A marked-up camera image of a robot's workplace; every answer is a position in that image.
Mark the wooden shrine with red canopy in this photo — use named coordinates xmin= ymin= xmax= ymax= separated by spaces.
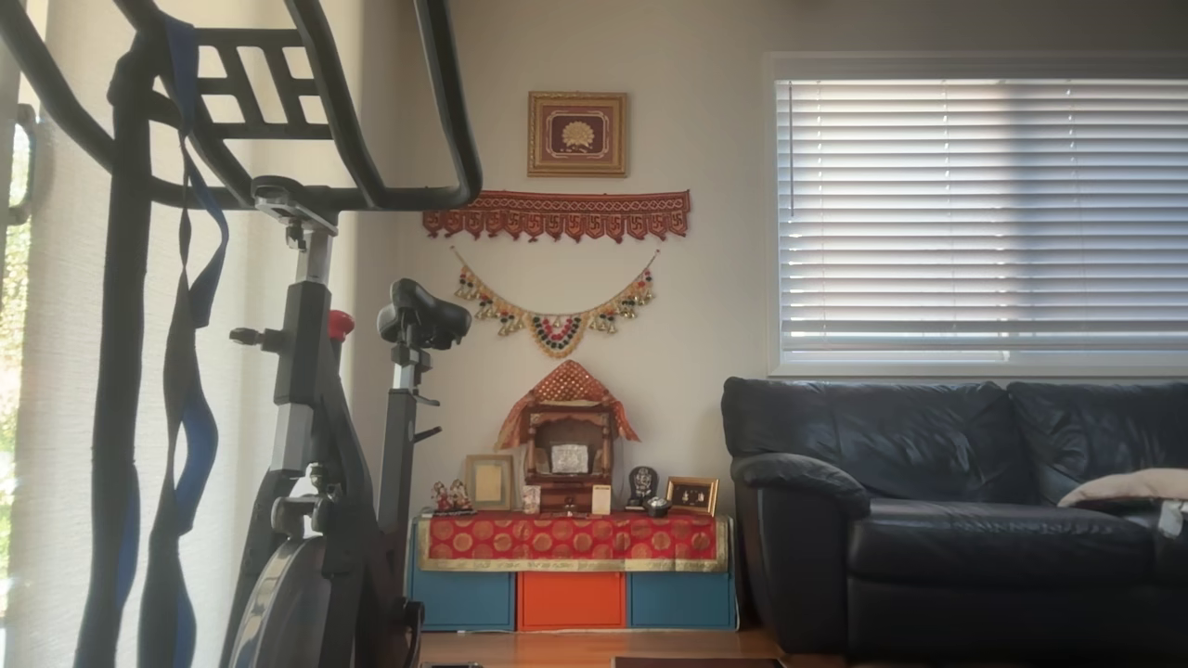
xmin=495 ymin=360 xmax=641 ymax=514

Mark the red gold patterned cloth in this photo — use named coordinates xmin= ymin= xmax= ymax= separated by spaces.
xmin=415 ymin=510 xmax=731 ymax=573

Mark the orange storage cube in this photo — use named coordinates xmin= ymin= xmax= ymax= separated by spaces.
xmin=517 ymin=571 xmax=627 ymax=633

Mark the blue storage cube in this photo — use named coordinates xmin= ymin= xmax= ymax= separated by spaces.
xmin=628 ymin=568 xmax=737 ymax=632
xmin=408 ymin=568 xmax=516 ymax=634

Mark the black exercise bike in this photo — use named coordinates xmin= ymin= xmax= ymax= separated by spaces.
xmin=0 ymin=0 xmax=484 ymax=668

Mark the black leather sofa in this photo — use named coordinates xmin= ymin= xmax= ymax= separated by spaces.
xmin=721 ymin=376 xmax=1188 ymax=662

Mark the white horizontal window blind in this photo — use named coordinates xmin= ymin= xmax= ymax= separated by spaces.
xmin=776 ymin=78 xmax=1188 ymax=365

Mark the pale window curtain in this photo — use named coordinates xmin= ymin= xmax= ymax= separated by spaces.
xmin=0 ymin=0 xmax=363 ymax=668

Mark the beige cushion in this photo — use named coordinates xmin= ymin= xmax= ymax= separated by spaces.
xmin=1058 ymin=468 xmax=1188 ymax=509

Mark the beaded garland wall hanging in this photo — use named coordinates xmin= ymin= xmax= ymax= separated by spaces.
xmin=451 ymin=246 xmax=662 ymax=360

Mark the red embroidered wall hanging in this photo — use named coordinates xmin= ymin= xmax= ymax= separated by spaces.
xmin=422 ymin=190 xmax=692 ymax=245

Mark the pale wooden picture frame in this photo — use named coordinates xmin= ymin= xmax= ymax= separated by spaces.
xmin=465 ymin=454 xmax=515 ymax=512

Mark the gold photo frame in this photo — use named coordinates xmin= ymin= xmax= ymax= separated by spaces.
xmin=665 ymin=476 xmax=720 ymax=518

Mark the gold framed wall picture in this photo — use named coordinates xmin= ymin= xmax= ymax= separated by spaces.
xmin=527 ymin=91 xmax=630 ymax=179

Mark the black blue resistance strap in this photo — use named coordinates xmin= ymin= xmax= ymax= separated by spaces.
xmin=72 ymin=32 xmax=154 ymax=668
xmin=137 ymin=14 xmax=231 ymax=668

